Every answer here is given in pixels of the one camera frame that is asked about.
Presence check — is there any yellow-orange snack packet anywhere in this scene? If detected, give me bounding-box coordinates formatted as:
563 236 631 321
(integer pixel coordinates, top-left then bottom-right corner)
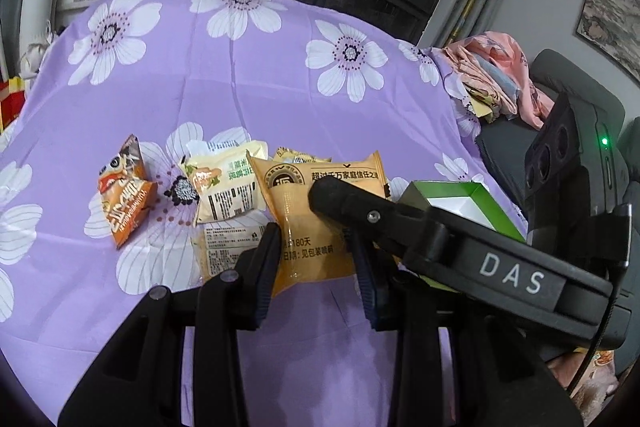
249 150 390 299

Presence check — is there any orange printed snack packet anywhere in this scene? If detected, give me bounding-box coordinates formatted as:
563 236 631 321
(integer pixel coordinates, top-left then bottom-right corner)
97 134 159 251

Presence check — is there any small yellow snack packet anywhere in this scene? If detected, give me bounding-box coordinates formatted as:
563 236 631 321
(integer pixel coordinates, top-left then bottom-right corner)
272 146 332 164

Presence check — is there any black cable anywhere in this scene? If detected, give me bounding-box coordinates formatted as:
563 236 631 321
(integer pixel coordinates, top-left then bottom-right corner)
565 204 633 390

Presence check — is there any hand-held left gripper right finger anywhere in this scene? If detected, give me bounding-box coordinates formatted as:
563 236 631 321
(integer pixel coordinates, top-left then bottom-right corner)
349 227 571 427

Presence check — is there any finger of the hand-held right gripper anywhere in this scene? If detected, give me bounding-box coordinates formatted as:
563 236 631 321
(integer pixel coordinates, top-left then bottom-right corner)
307 179 452 267

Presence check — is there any landscape wall painting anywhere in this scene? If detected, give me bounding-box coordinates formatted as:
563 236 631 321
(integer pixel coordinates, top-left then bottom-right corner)
576 0 640 74

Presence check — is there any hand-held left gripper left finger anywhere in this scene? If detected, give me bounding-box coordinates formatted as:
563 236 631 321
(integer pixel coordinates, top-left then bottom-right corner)
57 223 282 427

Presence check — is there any grey sofa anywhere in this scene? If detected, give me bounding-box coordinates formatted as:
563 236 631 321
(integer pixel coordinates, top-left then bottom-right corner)
472 49 640 228

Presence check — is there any red and yellow paper bag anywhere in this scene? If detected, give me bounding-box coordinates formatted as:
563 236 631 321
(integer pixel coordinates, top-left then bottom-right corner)
0 76 27 132

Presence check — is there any pink floral cloth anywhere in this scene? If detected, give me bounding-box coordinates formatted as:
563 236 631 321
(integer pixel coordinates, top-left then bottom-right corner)
432 31 557 130

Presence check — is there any cream snack packet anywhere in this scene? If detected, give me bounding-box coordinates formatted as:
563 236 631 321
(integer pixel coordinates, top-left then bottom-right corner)
184 139 269 226

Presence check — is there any green cardboard box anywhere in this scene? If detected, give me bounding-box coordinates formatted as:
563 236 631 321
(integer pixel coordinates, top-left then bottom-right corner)
399 179 527 244

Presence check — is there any pale clear snack packet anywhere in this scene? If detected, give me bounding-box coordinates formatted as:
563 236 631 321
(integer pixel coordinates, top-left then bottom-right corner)
192 213 273 284

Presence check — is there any purple floral bedsheet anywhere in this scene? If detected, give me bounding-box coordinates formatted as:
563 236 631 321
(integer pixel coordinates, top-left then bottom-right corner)
0 0 532 427

